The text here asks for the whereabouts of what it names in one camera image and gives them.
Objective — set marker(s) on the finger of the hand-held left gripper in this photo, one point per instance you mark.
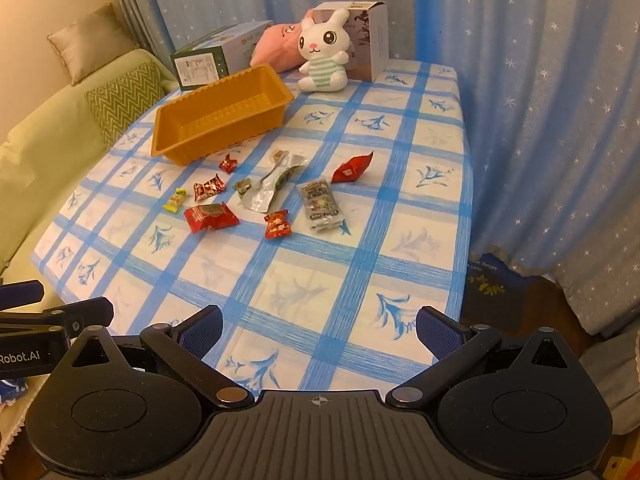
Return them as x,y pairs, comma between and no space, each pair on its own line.
22,292
85,312

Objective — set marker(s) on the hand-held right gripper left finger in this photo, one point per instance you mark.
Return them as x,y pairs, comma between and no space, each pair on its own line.
202,335

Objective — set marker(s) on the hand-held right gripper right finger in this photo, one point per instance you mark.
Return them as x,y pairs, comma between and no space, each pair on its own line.
437,335

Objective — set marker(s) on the large red packet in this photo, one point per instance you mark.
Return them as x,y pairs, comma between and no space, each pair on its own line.
210,216

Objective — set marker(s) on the red-orange candy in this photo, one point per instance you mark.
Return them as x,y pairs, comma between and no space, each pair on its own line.
278,225

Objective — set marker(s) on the yellow-green candy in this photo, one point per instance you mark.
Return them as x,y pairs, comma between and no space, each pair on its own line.
176,201

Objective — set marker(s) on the dark red candy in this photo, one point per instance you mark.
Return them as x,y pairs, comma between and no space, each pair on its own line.
209,188

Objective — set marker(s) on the silver foil snack wrapper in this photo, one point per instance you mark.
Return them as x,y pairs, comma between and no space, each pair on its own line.
260,195

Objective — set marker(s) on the small green-brown candy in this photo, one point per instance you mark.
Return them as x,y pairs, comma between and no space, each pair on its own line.
243,186

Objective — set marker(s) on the small red candy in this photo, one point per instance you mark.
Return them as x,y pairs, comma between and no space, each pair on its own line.
229,163

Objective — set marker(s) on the grey snack packet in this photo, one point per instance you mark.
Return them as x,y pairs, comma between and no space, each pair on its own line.
322,202

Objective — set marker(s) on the red pillow snack packet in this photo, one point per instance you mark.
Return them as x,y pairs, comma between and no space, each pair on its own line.
352,169

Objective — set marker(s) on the yellow plastic tray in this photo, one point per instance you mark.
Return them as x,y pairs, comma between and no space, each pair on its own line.
220,135

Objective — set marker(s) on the dark blue floor mat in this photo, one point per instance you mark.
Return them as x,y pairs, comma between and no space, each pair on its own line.
495,295

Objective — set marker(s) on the cream lace-trimmed cloth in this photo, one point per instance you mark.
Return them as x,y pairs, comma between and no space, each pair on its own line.
12,425

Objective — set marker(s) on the blue checked floral tablecloth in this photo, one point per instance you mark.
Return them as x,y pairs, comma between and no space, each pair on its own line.
325,270

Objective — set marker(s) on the light green sofa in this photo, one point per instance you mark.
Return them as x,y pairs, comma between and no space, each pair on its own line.
45,160

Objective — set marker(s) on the light grey fabric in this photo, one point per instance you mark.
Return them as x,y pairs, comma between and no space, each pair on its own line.
612,380

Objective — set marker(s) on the green zigzag cushion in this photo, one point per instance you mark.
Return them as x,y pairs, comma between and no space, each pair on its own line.
125,100

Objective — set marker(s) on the beige satin cushion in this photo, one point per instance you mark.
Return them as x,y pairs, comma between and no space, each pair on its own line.
85,40

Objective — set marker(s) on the blue star curtain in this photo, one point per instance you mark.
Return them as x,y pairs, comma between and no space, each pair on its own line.
525,85

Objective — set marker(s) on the green and white carton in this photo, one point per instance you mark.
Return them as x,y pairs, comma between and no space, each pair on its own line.
200,67

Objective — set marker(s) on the pink plush toy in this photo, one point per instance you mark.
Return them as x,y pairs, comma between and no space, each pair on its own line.
277,45

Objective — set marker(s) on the white and grey carton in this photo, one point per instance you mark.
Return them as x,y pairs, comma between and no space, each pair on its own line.
372,40

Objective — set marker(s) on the grey curtain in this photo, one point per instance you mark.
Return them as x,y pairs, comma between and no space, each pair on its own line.
130,5

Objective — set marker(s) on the white rabbit plush toy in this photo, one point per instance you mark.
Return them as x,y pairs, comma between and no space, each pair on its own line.
322,40

